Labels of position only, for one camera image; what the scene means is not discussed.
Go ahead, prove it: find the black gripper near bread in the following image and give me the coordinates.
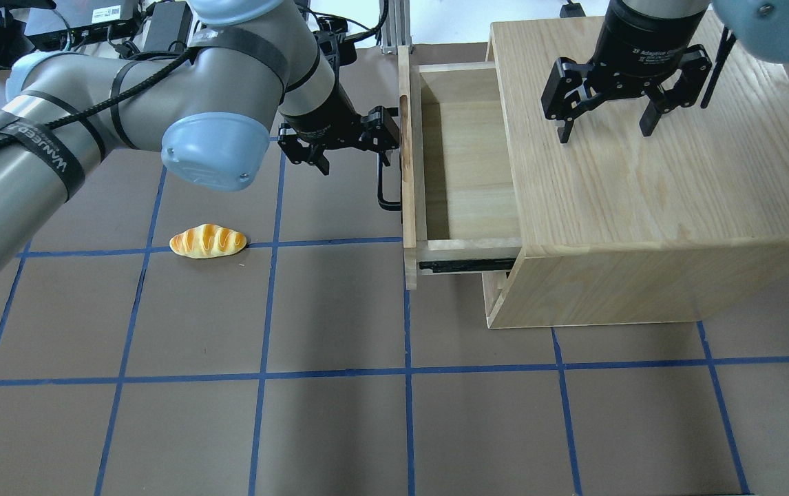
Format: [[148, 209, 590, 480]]
[[277, 83, 401, 176]]

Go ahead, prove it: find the light wooden drawer cabinet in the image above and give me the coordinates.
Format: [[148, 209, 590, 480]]
[[483, 18, 789, 329]]

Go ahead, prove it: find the black power adapter box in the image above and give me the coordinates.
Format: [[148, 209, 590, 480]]
[[142, 1, 192, 53]]

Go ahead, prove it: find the toy bread roll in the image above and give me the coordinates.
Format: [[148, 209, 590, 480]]
[[169, 223, 249, 260]]

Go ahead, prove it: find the silver robot arm near bread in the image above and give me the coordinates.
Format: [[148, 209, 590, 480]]
[[0, 1, 401, 271]]

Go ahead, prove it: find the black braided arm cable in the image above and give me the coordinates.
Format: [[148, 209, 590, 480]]
[[0, 45, 196, 176]]

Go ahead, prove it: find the silver robot arm over cabinet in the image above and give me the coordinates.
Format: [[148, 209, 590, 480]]
[[540, 1, 789, 143]]

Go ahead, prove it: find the black electronics box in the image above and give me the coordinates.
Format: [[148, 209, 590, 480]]
[[24, 1, 143, 50]]

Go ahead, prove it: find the black gripper over cabinet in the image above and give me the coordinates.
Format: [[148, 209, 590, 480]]
[[540, 1, 712, 144]]

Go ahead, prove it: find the wooden drawer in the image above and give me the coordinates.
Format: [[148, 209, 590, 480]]
[[397, 48, 523, 290]]

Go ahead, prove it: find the aluminium frame post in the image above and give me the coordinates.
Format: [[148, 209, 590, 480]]
[[378, 1, 414, 54]]

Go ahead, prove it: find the black metal drawer handle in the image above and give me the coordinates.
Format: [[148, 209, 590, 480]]
[[376, 153, 403, 211]]

